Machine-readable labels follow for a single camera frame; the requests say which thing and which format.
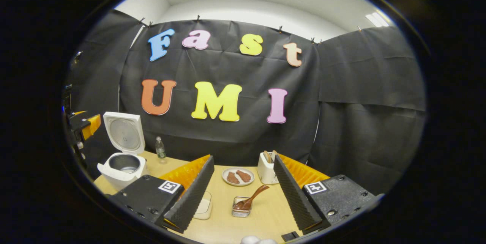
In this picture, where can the white rice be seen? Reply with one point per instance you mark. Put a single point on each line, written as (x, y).
(203, 206)

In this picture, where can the white round plate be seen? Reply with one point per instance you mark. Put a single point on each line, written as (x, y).
(238, 184)

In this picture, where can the white toaster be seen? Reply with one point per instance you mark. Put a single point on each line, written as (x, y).
(265, 173)

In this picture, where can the clear rice container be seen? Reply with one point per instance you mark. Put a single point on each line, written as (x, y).
(205, 215)

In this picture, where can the bread slice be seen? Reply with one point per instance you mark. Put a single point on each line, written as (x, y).
(267, 157)
(273, 155)

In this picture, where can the ceiling light panel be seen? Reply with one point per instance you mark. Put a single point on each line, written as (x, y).
(376, 19)

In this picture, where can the black backdrop cloth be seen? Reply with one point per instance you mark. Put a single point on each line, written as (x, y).
(228, 141)

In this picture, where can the brown wooden spoon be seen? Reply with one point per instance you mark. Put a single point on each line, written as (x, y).
(255, 194)

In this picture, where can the brown meat piece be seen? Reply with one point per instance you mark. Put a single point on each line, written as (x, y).
(232, 178)
(243, 176)

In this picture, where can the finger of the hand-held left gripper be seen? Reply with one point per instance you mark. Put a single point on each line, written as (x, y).
(92, 126)

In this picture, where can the clear water bottle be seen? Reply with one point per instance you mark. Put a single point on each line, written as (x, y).
(160, 149)

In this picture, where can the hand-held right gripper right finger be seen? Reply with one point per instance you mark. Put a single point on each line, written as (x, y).
(294, 198)

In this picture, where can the white rice cooker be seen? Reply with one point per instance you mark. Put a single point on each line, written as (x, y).
(121, 175)

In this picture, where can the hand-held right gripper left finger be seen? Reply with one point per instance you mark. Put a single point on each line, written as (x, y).
(193, 198)

